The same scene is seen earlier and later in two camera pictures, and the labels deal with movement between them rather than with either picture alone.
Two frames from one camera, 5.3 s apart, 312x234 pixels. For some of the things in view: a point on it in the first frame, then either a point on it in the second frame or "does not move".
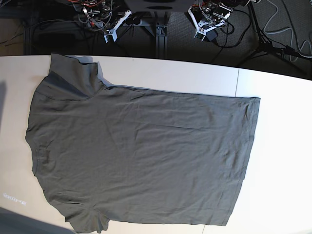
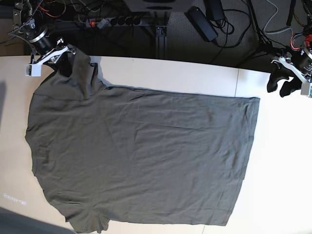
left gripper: x=102 y=28 to x=52 y=52
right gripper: x=203 y=26 to x=299 y=62
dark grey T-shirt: x=137 y=157 does not move
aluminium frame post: x=161 y=41 does not move
